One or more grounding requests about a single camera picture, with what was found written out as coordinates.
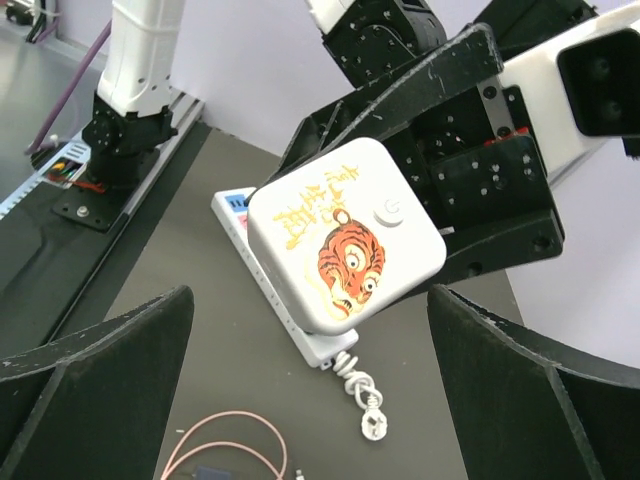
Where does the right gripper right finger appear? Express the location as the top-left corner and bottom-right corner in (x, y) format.
(427, 286), (639, 479)

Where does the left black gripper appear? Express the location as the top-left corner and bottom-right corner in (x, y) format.
(269, 23), (565, 300)

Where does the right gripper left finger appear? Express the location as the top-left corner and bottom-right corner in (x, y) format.
(1, 286), (194, 480)

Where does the white cube plug adapter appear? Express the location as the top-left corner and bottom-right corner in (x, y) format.
(248, 137), (447, 336)

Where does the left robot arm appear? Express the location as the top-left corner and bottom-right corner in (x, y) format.
(82, 1), (570, 284)

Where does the small dark blue charger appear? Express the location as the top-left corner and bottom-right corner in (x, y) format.
(193, 466), (233, 480)

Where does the white multicolour power strip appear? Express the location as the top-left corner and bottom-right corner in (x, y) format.
(210, 187), (388, 442)

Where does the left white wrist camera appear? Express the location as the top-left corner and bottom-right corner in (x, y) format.
(499, 1), (639, 178)

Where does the pink coiled cable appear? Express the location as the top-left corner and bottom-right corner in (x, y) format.
(159, 409), (306, 480)

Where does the grey slotted cable duct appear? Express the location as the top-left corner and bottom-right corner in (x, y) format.
(1, 140), (90, 218)

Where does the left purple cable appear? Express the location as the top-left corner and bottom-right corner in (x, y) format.
(24, 19), (114, 156)

